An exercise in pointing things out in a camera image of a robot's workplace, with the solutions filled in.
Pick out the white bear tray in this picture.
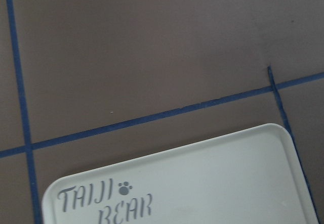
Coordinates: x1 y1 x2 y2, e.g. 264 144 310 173
42 123 318 223

